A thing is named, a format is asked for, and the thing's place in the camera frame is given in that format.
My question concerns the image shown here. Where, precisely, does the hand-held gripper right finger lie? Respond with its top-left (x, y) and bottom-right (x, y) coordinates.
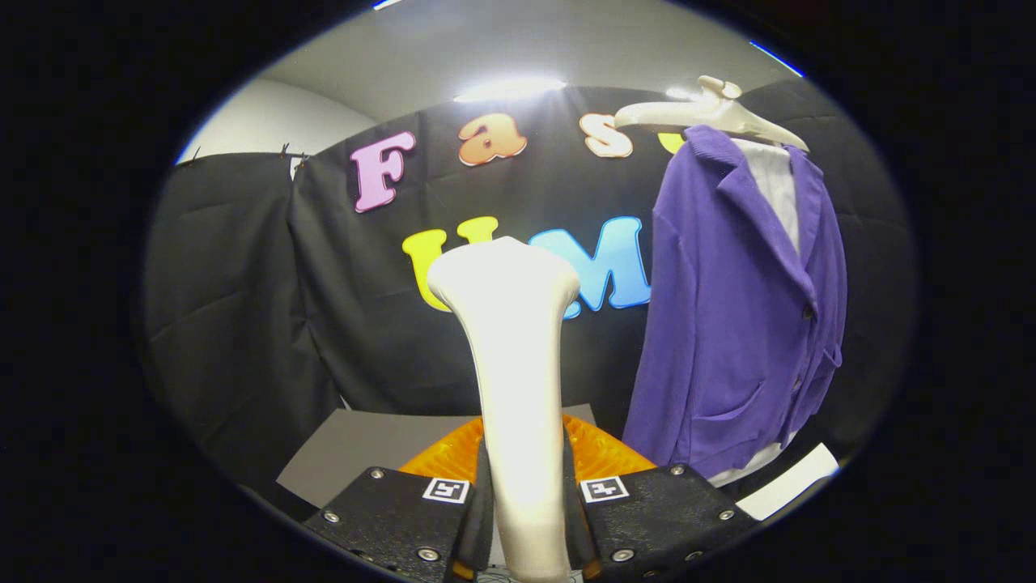
top-left (563, 413), bottom-right (758, 582)

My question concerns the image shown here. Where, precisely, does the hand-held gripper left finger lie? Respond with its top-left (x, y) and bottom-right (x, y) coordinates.
top-left (304, 415), bottom-right (495, 583)

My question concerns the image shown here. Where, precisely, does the white garment steamer head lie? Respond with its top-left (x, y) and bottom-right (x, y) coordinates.
top-left (427, 236), bottom-right (582, 583)

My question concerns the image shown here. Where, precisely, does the purple corduroy jacket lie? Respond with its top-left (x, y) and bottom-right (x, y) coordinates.
top-left (622, 124), bottom-right (848, 480)

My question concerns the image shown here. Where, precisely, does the white shirt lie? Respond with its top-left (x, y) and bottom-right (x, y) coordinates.
top-left (708, 138), bottom-right (802, 488)

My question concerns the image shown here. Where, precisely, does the white clothes hanger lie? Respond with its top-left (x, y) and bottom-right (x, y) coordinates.
top-left (614, 75), bottom-right (810, 153)

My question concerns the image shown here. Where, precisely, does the grey cabinet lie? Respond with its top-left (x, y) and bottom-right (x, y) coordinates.
top-left (276, 403), bottom-right (597, 509)

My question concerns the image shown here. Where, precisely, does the white sheet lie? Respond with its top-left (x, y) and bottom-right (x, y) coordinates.
top-left (735, 442), bottom-right (841, 521)

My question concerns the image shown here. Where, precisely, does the black backdrop cloth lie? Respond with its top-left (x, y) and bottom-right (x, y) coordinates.
top-left (144, 79), bottom-right (915, 519)

